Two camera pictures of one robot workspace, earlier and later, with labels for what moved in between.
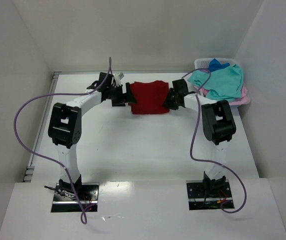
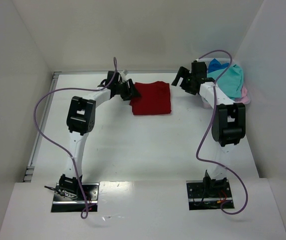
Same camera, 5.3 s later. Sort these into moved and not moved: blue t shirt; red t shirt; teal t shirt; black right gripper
Moved: black right gripper
Not moved: teal t shirt; blue t shirt; red t shirt
